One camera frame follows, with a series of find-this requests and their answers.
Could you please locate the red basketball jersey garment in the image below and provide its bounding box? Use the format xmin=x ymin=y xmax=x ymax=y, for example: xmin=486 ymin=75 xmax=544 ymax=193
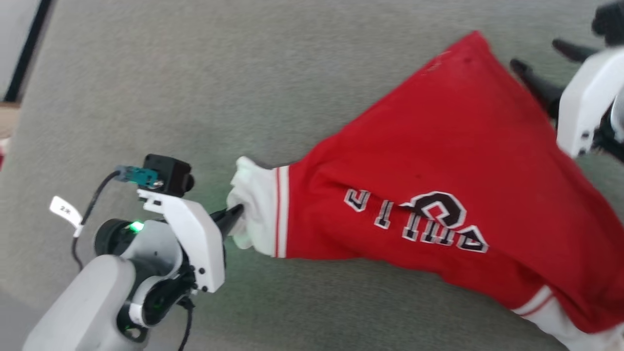
xmin=227 ymin=30 xmax=624 ymax=351

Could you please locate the thin black camera cable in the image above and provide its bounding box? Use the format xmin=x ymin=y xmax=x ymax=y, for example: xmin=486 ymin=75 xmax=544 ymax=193
xmin=72 ymin=167 xmax=122 ymax=272

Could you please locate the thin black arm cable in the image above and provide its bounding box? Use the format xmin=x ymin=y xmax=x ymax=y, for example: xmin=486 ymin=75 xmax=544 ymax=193
xmin=177 ymin=296 xmax=195 ymax=351

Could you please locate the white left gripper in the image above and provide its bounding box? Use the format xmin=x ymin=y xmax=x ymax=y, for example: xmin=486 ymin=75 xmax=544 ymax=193
xmin=138 ymin=189 xmax=244 ymax=293

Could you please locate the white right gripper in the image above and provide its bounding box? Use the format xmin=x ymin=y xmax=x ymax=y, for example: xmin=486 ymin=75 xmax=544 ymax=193
xmin=510 ymin=39 xmax=624 ymax=159

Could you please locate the white label tag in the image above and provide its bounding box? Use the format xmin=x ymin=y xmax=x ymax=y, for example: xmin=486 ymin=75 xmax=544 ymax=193
xmin=50 ymin=196 xmax=83 ymax=238

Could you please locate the black baseboard strip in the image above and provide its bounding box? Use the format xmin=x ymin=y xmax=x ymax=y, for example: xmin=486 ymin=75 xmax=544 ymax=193
xmin=4 ymin=0 xmax=53 ymax=102

